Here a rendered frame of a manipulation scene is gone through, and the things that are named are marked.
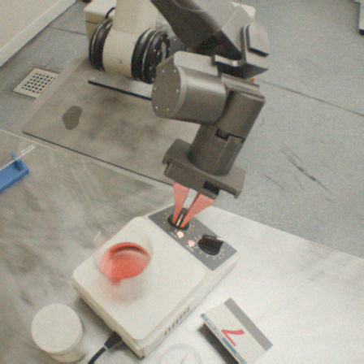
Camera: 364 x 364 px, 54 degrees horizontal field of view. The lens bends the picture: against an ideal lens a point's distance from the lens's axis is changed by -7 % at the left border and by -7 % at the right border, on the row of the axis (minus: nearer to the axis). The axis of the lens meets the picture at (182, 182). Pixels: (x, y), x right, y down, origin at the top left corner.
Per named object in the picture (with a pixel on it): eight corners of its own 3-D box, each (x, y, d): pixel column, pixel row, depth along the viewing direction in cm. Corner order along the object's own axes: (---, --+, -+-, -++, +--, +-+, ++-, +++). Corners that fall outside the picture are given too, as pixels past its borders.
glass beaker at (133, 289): (143, 249, 47) (140, 213, 40) (164, 292, 44) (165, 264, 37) (90, 269, 45) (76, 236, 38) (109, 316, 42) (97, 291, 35)
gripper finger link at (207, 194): (192, 244, 49) (223, 188, 45) (141, 221, 50) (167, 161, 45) (201, 218, 55) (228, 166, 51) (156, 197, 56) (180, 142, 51)
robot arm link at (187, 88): (267, 26, 42) (220, 52, 49) (188, -7, 36) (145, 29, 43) (278, 122, 41) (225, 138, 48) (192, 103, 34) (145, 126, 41)
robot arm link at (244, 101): (279, 97, 42) (251, 76, 46) (235, 84, 38) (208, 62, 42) (253, 147, 45) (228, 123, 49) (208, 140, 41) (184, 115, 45)
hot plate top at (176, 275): (139, 216, 50) (139, 212, 50) (209, 275, 46) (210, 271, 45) (70, 276, 45) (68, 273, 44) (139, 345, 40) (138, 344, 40)
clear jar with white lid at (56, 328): (54, 317, 49) (38, 298, 43) (96, 325, 49) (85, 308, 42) (43, 358, 46) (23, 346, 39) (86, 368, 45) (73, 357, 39)
